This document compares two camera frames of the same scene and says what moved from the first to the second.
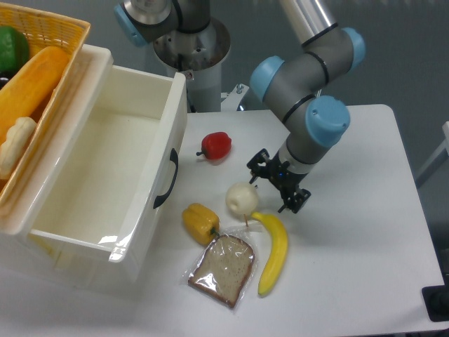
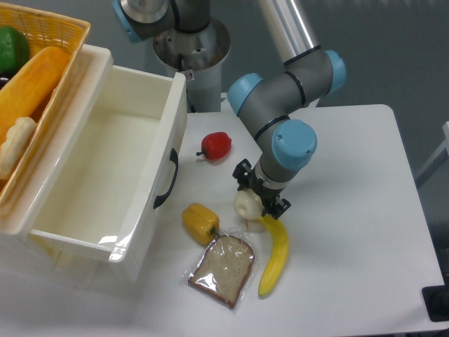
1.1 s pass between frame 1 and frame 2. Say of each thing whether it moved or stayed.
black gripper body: moved
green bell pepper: stayed
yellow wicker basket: stayed
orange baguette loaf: stayed
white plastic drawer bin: stayed
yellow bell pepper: stayed
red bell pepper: stayed
